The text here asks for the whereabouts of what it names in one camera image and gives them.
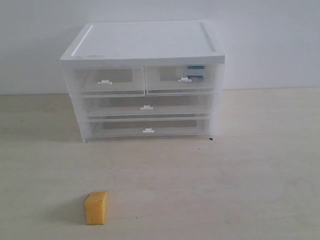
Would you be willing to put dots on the blue bottle white cap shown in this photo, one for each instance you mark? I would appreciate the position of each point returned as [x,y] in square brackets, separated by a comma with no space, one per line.
[195,72]

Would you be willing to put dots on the bottom clear wide drawer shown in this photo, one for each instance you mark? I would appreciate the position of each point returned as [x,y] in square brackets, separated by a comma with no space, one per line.
[189,126]

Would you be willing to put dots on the clear wide drawer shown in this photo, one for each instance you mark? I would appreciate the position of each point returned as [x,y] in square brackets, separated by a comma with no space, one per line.
[189,126]
[147,105]

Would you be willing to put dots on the white plastic drawer cabinet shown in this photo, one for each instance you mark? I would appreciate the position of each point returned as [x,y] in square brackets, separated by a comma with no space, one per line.
[116,45]

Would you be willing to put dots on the middle clear wide drawer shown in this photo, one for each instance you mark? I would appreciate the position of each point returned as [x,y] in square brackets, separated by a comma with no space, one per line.
[147,105]

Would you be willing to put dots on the yellow cheese wedge sponge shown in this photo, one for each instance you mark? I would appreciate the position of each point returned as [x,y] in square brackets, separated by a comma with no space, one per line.
[95,206]

